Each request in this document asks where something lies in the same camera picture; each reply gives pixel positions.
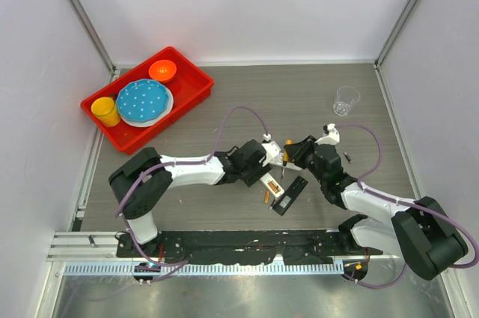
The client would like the orange handled screwdriver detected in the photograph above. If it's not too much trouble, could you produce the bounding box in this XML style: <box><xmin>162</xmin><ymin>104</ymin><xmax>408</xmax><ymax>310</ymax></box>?
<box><xmin>281</xmin><ymin>139</ymin><xmax>293</xmax><ymax>179</ymax></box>

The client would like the white remote with orange batteries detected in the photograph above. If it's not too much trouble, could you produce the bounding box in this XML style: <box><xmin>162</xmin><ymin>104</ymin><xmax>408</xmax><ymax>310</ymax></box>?
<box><xmin>260</xmin><ymin>173</ymin><xmax>284</xmax><ymax>199</ymax></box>

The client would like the black remote control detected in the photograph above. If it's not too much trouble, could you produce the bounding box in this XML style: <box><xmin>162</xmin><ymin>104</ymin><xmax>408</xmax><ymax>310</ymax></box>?
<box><xmin>272</xmin><ymin>176</ymin><xmax>308</xmax><ymax>215</ymax></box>

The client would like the white remote control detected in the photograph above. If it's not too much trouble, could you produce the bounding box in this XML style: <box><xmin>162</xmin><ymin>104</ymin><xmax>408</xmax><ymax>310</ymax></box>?
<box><xmin>270</xmin><ymin>156</ymin><xmax>302</xmax><ymax>171</ymax></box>

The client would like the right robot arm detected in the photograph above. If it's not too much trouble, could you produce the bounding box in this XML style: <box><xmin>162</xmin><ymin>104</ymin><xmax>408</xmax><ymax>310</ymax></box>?
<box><xmin>284</xmin><ymin>136</ymin><xmax>469</xmax><ymax>281</ymax></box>

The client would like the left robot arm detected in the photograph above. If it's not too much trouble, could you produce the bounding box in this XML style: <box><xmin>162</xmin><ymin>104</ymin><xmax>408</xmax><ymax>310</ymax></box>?
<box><xmin>109</xmin><ymin>139</ymin><xmax>281</xmax><ymax>245</ymax></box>

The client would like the clear plastic cup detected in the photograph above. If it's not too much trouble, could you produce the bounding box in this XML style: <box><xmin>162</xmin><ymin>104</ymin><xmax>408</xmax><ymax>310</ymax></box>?
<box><xmin>332</xmin><ymin>86</ymin><xmax>361</xmax><ymax>117</ymax></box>

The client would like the grey plate under blue plate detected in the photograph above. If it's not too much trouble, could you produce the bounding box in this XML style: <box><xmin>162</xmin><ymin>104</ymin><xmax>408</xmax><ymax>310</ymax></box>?
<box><xmin>120</xmin><ymin>88</ymin><xmax>174</xmax><ymax>128</ymax></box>

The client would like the red plastic tray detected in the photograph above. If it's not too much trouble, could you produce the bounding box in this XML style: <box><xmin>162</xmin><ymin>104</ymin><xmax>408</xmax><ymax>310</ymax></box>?
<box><xmin>80</xmin><ymin>46</ymin><xmax>214</xmax><ymax>155</ymax></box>

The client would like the blue dotted plate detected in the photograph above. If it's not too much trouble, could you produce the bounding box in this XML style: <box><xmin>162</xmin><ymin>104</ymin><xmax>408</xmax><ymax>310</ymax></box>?
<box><xmin>116</xmin><ymin>79</ymin><xmax>168</xmax><ymax>122</ymax></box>

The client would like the orange bowl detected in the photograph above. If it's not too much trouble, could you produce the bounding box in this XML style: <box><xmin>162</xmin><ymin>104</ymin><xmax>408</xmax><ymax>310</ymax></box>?
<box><xmin>148</xmin><ymin>60</ymin><xmax>177</xmax><ymax>83</ymax></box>

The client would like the yellow cup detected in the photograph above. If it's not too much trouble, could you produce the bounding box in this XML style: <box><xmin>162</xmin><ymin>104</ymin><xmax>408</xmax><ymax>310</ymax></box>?
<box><xmin>91</xmin><ymin>97</ymin><xmax>120</xmax><ymax>127</ymax></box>

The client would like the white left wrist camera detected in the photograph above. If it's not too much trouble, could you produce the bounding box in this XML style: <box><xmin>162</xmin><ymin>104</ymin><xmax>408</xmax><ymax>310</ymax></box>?
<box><xmin>261</xmin><ymin>133</ymin><xmax>281</xmax><ymax>166</ymax></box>

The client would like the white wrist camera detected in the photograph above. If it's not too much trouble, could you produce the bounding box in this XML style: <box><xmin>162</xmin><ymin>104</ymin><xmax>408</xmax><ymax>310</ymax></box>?
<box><xmin>315</xmin><ymin>123</ymin><xmax>340</xmax><ymax>146</ymax></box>
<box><xmin>261</xmin><ymin>133</ymin><xmax>281</xmax><ymax>166</ymax></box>

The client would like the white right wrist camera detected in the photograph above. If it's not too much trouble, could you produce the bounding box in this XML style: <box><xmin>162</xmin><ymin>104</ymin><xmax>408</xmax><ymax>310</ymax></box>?
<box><xmin>315</xmin><ymin>123</ymin><xmax>340</xmax><ymax>146</ymax></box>

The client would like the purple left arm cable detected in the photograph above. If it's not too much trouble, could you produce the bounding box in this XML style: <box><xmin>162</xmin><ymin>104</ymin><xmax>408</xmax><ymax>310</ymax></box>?
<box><xmin>114</xmin><ymin>106</ymin><xmax>272</xmax><ymax>284</ymax></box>

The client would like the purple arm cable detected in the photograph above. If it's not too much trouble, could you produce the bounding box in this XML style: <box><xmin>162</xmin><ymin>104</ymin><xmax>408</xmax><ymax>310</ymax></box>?
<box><xmin>114</xmin><ymin>106</ymin><xmax>272</xmax><ymax>284</ymax></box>
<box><xmin>336</xmin><ymin>123</ymin><xmax>479</xmax><ymax>290</ymax></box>

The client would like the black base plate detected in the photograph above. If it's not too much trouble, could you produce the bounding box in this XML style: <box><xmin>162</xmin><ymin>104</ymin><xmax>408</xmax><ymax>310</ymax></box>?
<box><xmin>115</xmin><ymin>228</ymin><xmax>375</xmax><ymax>266</ymax></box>

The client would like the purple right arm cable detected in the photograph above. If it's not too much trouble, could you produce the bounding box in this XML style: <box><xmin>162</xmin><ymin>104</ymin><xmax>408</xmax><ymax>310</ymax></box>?
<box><xmin>336</xmin><ymin>123</ymin><xmax>479</xmax><ymax>290</ymax></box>

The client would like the white slotted cable duct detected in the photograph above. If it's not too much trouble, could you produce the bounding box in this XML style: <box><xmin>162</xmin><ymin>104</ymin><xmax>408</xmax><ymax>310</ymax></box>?
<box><xmin>64</xmin><ymin>260</ymin><xmax>344</xmax><ymax>277</ymax></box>

